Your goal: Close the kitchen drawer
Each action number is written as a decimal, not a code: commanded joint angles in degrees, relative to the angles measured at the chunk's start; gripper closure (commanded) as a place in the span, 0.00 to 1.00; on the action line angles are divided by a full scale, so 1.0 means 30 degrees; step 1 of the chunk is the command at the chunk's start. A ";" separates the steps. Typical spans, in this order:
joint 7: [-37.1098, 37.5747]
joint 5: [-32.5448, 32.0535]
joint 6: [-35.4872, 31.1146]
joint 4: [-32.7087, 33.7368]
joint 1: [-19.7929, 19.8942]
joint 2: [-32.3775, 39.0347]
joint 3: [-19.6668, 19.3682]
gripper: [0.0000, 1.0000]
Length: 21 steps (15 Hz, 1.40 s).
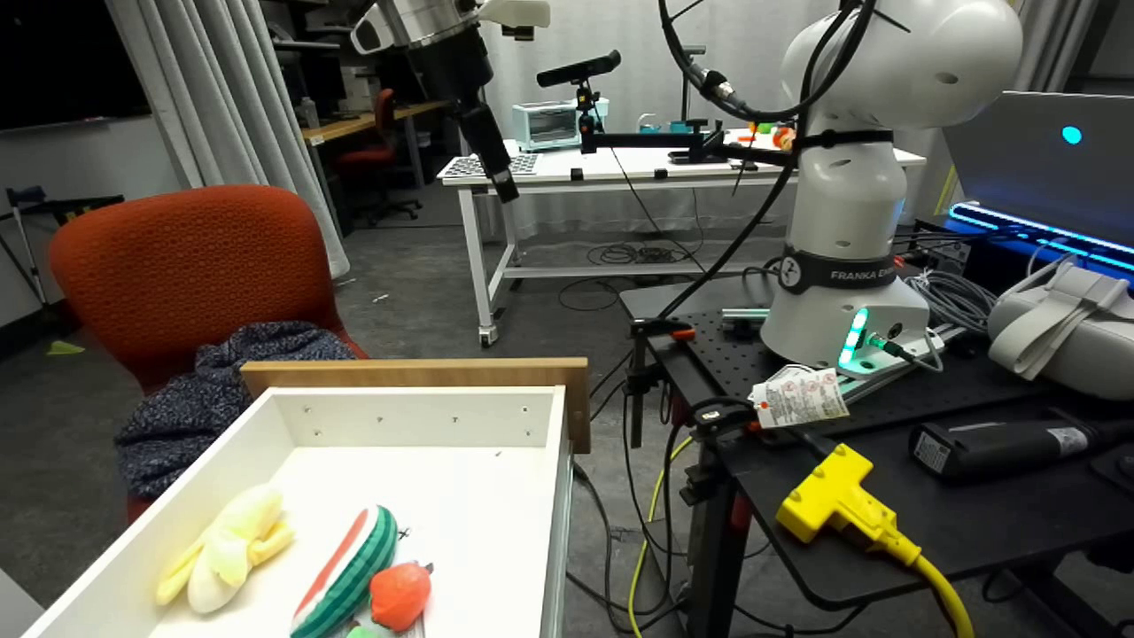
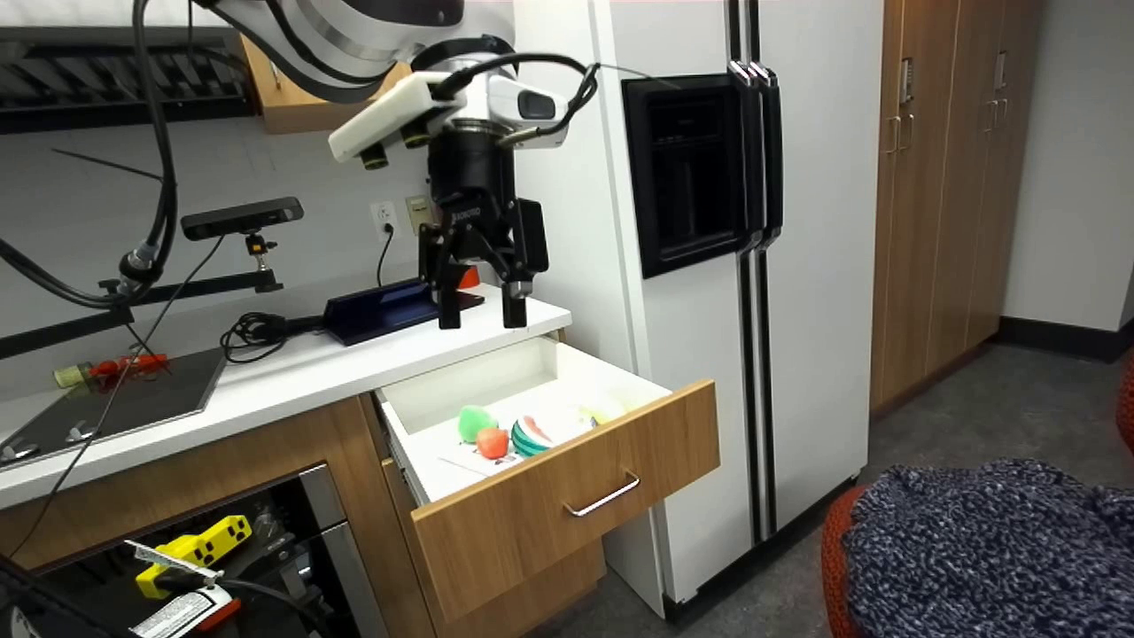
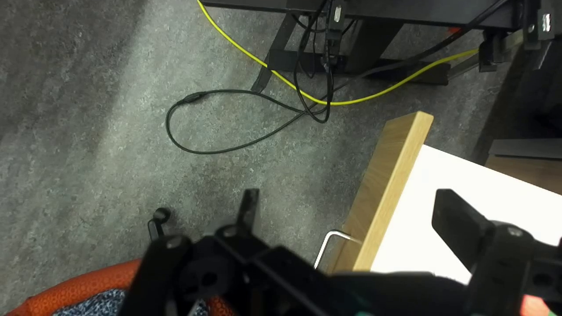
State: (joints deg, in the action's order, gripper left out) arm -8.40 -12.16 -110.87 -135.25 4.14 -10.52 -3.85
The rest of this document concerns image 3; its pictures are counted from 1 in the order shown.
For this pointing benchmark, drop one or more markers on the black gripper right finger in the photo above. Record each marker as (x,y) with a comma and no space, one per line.
(462,228)

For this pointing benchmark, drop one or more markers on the orange mesh chair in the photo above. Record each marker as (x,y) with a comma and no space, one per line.
(76,286)

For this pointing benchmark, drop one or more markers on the black desk frame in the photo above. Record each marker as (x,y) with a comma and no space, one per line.
(369,41)

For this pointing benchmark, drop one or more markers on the blue speckled cushion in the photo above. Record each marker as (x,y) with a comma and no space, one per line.
(99,302)

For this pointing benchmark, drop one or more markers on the black chair caster base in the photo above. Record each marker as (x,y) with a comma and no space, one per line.
(159,218)

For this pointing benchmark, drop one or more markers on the wooden base cabinet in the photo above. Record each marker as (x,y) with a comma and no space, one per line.
(527,169)

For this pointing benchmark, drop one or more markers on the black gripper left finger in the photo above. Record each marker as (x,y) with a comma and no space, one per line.
(248,211)

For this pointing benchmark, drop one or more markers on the wooden front kitchen drawer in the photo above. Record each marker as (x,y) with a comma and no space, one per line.
(392,176)

